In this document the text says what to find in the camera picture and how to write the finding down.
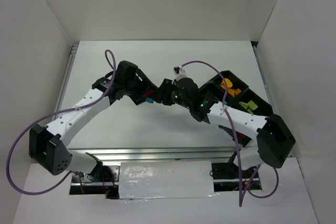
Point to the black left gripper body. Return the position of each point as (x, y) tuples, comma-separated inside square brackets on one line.
[(142, 94)]

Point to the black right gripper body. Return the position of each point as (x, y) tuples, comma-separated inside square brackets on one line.
[(166, 96)]

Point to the teal brick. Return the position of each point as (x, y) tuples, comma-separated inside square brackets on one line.
[(149, 100)]

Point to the light green curved 2x2 brick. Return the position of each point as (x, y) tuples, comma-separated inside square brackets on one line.
[(244, 105)]

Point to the red rectangular lego brick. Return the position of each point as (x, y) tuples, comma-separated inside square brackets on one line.
[(148, 93)]

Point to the orange 2x4 brick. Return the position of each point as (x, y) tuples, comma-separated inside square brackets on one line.
[(232, 92)]

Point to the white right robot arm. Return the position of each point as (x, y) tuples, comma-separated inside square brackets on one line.
[(273, 140)]

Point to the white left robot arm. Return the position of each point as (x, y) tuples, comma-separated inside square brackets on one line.
[(48, 144)]

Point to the black four-compartment tray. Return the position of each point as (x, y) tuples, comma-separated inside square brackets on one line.
[(213, 92)]

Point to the silver foil covered plate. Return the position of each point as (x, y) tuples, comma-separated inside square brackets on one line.
[(167, 180)]

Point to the aluminium table edge rail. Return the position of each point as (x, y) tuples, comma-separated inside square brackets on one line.
[(119, 155)]

